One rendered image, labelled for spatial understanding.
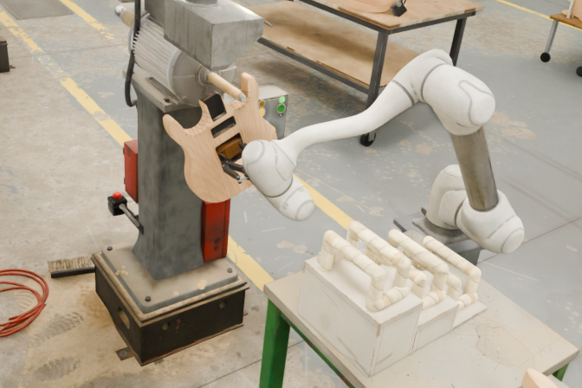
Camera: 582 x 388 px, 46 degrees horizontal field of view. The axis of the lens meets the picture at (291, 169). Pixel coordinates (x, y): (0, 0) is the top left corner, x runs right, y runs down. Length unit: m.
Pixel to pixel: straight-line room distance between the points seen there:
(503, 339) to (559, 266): 2.14
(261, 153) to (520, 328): 0.84
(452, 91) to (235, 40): 0.64
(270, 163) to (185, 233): 1.04
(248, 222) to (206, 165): 1.57
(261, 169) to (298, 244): 1.82
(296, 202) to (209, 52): 0.50
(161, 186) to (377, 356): 1.30
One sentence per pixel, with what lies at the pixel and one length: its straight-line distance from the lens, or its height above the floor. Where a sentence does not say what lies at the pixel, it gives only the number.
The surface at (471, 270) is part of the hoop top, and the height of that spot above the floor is 1.05.
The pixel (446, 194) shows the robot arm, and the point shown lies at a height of 0.90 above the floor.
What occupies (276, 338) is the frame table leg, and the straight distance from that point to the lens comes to 1.97.
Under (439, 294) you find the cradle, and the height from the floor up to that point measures 1.05.
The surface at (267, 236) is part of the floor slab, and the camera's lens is 3.70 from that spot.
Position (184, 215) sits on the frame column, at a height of 0.58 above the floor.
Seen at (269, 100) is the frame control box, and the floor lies 1.11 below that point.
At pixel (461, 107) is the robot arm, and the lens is 1.97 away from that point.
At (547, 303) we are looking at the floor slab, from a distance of 3.71.
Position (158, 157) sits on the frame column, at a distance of 2.60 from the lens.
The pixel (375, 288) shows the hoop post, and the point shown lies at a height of 1.17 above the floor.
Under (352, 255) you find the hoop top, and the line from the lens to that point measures 1.58.
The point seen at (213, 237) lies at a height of 0.44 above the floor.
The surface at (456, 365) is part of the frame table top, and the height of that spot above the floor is 0.93.
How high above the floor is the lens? 2.12
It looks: 29 degrees down
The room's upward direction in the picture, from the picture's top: 7 degrees clockwise
